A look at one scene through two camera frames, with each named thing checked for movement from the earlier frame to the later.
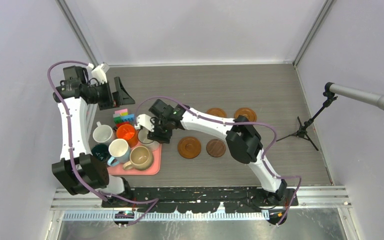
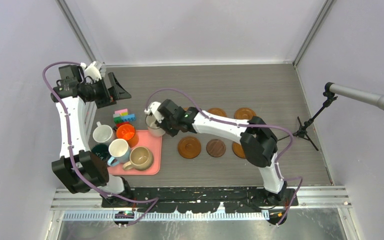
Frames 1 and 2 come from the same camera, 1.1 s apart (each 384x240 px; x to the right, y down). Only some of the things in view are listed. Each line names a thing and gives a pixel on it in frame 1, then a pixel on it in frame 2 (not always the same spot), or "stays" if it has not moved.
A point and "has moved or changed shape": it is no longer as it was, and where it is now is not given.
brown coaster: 217,112 stays
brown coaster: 247,112 stays
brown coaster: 189,147 stays
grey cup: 142,136 has moved or changed shape
